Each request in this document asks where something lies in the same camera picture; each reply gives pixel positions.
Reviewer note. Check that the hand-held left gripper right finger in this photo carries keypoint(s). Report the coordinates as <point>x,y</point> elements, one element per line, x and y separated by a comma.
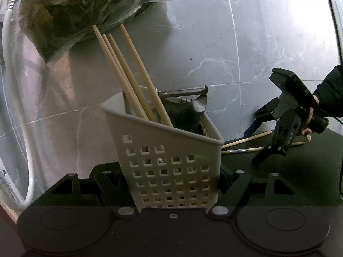
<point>226,177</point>

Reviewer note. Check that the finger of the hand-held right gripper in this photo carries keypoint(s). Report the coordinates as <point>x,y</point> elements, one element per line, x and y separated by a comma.
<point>264,155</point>
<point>264,113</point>

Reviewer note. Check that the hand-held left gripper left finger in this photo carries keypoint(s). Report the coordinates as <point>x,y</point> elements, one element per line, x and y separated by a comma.
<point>118,178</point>

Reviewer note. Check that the wooden chopstick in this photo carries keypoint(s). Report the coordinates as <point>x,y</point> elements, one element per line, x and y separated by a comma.
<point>252,149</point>
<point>99,36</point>
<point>113,41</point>
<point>246,139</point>
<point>107,42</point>
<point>144,72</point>

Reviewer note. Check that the white perforated utensil basket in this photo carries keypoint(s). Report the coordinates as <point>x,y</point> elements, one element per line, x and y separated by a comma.
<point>150,133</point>

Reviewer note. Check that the metal peeler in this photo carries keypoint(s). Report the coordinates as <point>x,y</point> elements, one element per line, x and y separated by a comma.
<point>201,104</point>

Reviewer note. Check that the person's right hand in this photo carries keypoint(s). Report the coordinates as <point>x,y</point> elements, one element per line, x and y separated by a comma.
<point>308,117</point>

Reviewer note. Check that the plastic bag of dried greens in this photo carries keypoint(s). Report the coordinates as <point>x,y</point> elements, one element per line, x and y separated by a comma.
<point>67,13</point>

